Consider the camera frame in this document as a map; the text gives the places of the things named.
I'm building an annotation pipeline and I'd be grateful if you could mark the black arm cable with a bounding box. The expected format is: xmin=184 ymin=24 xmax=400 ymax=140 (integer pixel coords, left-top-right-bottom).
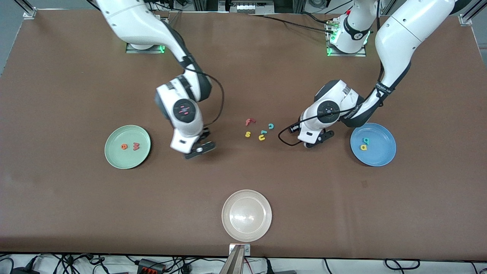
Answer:
xmin=145 ymin=0 xmax=225 ymax=128
xmin=279 ymin=0 xmax=385 ymax=147

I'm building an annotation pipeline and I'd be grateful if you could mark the beige plate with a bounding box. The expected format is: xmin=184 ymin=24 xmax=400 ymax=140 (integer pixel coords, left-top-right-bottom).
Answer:
xmin=221 ymin=190 xmax=272 ymax=242

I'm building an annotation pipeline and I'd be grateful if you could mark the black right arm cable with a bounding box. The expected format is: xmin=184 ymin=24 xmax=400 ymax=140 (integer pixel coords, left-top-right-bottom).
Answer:
xmin=145 ymin=0 xmax=225 ymax=128

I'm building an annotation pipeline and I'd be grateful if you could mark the black looped cable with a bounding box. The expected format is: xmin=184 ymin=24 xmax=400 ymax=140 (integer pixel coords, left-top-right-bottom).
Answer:
xmin=384 ymin=259 xmax=421 ymax=271

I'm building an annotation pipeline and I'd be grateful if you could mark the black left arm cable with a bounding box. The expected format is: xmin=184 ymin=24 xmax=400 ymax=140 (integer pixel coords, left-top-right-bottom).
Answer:
xmin=279 ymin=0 xmax=385 ymax=147

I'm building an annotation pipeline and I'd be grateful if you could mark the short black table cable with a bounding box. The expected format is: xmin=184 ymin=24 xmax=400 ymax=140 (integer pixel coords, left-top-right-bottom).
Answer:
xmin=300 ymin=11 xmax=335 ymax=25

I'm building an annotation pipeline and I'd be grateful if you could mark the blue plate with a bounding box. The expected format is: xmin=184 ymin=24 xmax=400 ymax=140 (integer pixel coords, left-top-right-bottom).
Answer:
xmin=350 ymin=123 xmax=397 ymax=167

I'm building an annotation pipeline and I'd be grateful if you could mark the long black table cable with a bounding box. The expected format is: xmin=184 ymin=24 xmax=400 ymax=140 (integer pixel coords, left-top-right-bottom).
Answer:
xmin=247 ymin=14 xmax=336 ymax=34

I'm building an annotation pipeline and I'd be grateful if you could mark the light green plate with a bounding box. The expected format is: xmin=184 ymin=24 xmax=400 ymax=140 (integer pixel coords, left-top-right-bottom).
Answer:
xmin=105 ymin=125 xmax=151 ymax=169

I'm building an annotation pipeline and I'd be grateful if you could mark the white device on frame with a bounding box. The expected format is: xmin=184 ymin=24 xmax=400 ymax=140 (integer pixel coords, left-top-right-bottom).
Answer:
xmin=219 ymin=0 xmax=275 ymax=15

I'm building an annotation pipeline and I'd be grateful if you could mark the black orange power strip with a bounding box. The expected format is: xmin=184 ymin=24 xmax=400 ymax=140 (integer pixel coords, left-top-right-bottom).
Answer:
xmin=137 ymin=259 xmax=166 ymax=274

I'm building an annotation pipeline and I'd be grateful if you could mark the aluminium camera mount beam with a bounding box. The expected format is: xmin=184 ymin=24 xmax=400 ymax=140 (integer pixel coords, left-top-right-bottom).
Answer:
xmin=219 ymin=245 xmax=246 ymax=274

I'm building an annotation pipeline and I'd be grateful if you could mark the aluminium frame profile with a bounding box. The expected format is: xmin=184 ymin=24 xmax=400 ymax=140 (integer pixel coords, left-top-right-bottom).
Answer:
xmin=15 ymin=0 xmax=37 ymax=19
xmin=458 ymin=0 xmax=487 ymax=26

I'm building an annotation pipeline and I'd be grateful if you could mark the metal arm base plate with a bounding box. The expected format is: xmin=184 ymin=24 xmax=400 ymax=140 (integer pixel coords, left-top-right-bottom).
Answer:
xmin=126 ymin=44 xmax=166 ymax=54
xmin=326 ymin=23 xmax=367 ymax=57

